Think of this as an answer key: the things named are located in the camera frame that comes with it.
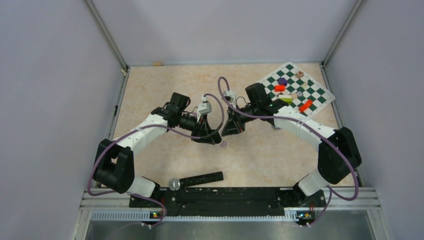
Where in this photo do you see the small wooden cube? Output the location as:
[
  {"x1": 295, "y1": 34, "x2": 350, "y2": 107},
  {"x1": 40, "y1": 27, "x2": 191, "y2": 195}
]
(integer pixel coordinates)
[{"x1": 295, "y1": 71, "x2": 304, "y2": 79}]

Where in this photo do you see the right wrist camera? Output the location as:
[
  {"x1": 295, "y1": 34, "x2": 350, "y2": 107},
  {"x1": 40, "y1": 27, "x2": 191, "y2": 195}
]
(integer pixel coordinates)
[{"x1": 223, "y1": 90, "x2": 237, "y2": 105}]

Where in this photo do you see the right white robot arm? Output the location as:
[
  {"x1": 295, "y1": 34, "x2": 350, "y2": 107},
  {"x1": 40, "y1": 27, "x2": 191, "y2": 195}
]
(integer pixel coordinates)
[{"x1": 219, "y1": 83, "x2": 362, "y2": 206}]

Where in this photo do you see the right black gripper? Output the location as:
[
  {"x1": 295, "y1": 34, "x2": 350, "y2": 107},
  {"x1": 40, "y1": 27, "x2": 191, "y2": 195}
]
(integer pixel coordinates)
[{"x1": 221, "y1": 103, "x2": 260, "y2": 137}]

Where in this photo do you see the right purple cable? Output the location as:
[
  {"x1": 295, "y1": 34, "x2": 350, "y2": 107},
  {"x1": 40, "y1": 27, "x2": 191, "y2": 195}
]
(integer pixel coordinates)
[{"x1": 217, "y1": 76, "x2": 361, "y2": 228}]

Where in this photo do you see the black microphone silver head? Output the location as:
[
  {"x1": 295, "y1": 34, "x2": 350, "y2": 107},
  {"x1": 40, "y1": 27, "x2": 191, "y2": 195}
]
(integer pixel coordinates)
[{"x1": 169, "y1": 171, "x2": 224, "y2": 191}]

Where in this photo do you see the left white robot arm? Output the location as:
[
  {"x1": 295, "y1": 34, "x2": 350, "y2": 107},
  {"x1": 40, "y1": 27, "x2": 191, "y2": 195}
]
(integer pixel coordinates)
[{"x1": 89, "y1": 92, "x2": 222, "y2": 207}]

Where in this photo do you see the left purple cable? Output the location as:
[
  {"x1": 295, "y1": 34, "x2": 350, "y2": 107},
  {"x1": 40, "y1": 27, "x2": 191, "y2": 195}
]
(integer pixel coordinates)
[{"x1": 86, "y1": 92, "x2": 225, "y2": 229}]

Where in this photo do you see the green white chessboard mat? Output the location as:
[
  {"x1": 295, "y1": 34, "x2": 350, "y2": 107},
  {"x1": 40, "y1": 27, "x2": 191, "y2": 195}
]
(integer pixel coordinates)
[{"x1": 259, "y1": 62, "x2": 335, "y2": 117}]

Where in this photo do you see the red block lower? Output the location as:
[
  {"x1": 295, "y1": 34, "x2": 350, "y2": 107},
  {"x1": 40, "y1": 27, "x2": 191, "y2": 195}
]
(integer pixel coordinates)
[{"x1": 298, "y1": 99, "x2": 313, "y2": 113}]

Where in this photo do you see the red block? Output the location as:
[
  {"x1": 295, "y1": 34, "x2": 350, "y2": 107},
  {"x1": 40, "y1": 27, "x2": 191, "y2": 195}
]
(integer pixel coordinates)
[
  {"x1": 274, "y1": 85, "x2": 286, "y2": 92},
  {"x1": 298, "y1": 99, "x2": 313, "y2": 113}
]

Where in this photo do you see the purple block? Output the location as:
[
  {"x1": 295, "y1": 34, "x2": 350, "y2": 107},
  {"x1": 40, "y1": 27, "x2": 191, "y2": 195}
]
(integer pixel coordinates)
[{"x1": 277, "y1": 77, "x2": 288, "y2": 86}]

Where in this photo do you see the cork stopper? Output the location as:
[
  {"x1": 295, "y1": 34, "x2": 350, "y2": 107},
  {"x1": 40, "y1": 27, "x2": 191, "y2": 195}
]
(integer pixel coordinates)
[{"x1": 152, "y1": 61, "x2": 163, "y2": 67}]

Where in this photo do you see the red block upper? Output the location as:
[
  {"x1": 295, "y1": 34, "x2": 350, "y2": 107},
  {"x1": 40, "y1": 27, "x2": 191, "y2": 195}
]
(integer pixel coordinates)
[{"x1": 274, "y1": 85, "x2": 286, "y2": 92}]

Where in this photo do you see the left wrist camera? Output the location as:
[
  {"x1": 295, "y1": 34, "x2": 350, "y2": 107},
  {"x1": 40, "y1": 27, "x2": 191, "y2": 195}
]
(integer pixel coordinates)
[{"x1": 197, "y1": 101, "x2": 212, "y2": 115}]

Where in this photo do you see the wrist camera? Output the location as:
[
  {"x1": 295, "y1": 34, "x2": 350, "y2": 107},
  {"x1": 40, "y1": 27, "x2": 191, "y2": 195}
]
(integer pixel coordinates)
[
  {"x1": 223, "y1": 90, "x2": 237, "y2": 105},
  {"x1": 197, "y1": 101, "x2": 212, "y2": 115}
]

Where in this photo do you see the purple cable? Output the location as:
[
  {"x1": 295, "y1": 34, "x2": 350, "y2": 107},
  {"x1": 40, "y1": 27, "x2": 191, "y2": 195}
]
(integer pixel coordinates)
[
  {"x1": 217, "y1": 76, "x2": 361, "y2": 228},
  {"x1": 86, "y1": 92, "x2": 225, "y2": 229}
]

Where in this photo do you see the yellow green block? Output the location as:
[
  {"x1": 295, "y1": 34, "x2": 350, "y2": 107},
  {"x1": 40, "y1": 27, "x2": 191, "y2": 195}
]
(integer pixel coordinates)
[{"x1": 278, "y1": 94, "x2": 294, "y2": 105}]

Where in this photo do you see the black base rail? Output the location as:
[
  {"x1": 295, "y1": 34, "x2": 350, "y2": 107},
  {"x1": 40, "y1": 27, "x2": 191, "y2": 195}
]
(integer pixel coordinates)
[{"x1": 129, "y1": 186, "x2": 299, "y2": 219}]

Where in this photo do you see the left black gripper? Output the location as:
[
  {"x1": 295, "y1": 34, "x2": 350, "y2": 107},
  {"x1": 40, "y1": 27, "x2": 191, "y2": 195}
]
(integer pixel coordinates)
[{"x1": 178, "y1": 111, "x2": 216, "y2": 145}]

